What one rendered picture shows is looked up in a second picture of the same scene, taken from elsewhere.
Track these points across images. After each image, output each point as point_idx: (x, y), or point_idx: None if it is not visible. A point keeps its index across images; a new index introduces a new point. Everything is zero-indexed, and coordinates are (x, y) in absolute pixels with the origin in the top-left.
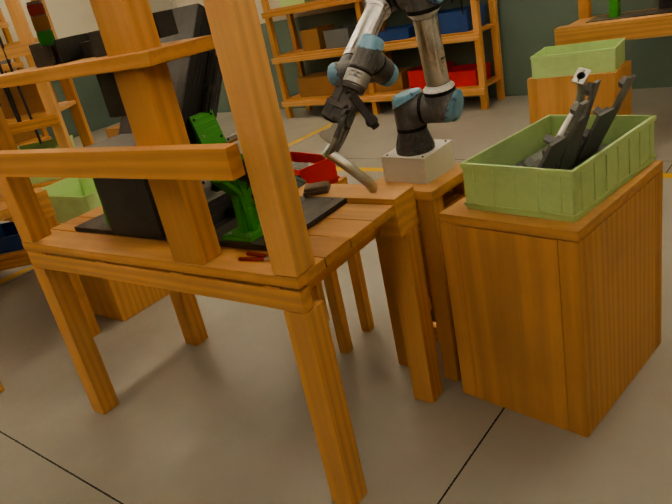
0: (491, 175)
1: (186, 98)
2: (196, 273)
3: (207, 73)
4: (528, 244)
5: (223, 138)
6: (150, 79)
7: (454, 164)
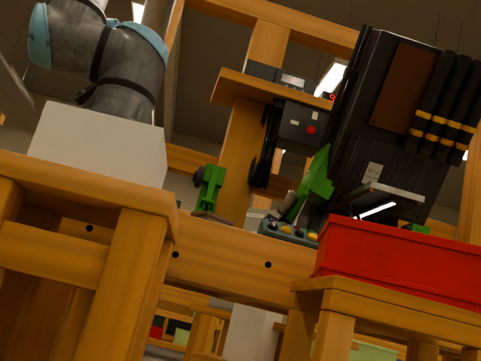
0: None
1: (327, 135)
2: None
3: (340, 103)
4: None
5: (311, 174)
6: (231, 112)
7: (27, 155)
